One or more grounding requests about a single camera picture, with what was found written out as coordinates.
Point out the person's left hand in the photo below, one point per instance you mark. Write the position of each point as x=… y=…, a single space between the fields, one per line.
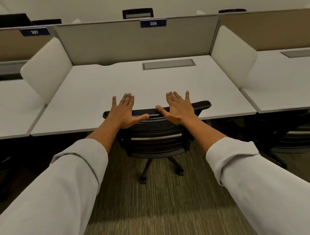
x=123 y=116

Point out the person's right hand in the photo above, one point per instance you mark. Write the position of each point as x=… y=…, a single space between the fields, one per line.
x=180 y=111

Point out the person's left forearm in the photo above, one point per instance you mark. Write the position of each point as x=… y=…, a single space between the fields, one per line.
x=60 y=188

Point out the person's right forearm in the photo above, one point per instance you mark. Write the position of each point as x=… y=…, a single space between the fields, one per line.
x=261 y=184

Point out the white desk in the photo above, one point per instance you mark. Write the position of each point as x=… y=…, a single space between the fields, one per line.
x=17 y=109
x=145 y=84
x=278 y=82

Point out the white desk side divider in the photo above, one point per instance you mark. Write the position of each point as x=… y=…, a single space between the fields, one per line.
x=48 y=70
x=232 y=55

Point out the grey fabric partition panel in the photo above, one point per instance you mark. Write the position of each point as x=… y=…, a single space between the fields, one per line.
x=121 y=43

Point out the tan fabric partition panel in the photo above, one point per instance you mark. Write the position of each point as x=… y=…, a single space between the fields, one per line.
x=266 y=29
x=14 y=48

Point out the black computer monitor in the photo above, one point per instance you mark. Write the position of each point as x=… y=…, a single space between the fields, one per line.
x=14 y=20

